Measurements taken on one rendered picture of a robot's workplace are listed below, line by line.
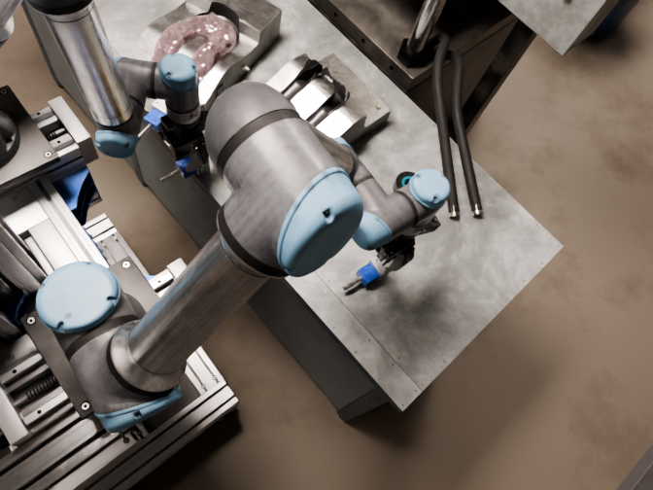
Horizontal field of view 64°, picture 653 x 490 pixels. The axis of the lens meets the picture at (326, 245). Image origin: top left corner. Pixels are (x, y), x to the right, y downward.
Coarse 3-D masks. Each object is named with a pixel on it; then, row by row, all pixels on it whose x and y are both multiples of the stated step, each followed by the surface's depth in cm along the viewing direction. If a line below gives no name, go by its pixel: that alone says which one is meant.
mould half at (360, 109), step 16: (288, 64) 144; (304, 64) 145; (336, 64) 157; (272, 80) 145; (288, 80) 144; (320, 80) 144; (336, 80) 154; (352, 80) 155; (304, 96) 142; (320, 96) 142; (352, 96) 153; (368, 96) 154; (304, 112) 142; (336, 112) 141; (352, 112) 141; (368, 112) 151; (384, 112) 152; (320, 128) 141; (336, 128) 140; (352, 128) 142; (368, 128) 152; (352, 144) 152
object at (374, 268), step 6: (366, 264) 134; (372, 264) 133; (378, 264) 133; (360, 270) 133; (366, 270) 133; (372, 270) 133; (378, 270) 132; (384, 270) 132; (360, 276) 133; (366, 276) 132; (372, 276) 133; (378, 276) 133; (384, 276) 136; (354, 282) 132; (366, 282) 132; (348, 288) 131
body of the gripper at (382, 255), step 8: (392, 240) 106; (400, 240) 113; (408, 240) 113; (384, 248) 111; (392, 248) 113; (400, 248) 112; (408, 248) 115; (376, 256) 116; (384, 256) 113; (392, 256) 111; (384, 264) 115
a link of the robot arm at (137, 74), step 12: (120, 60) 105; (132, 60) 106; (144, 60) 107; (120, 72) 104; (132, 72) 104; (144, 72) 105; (132, 84) 103; (144, 84) 105; (144, 96) 106; (144, 108) 106
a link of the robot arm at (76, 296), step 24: (72, 264) 79; (96, 264) 79; (48, 288) 76; (72, 288) 77; (96, 288) 77; (120, 288) 82; (48, 312) 74; (72, 312) 75; (96, 312) 75; (120, 312) 79; (72, 336) 75
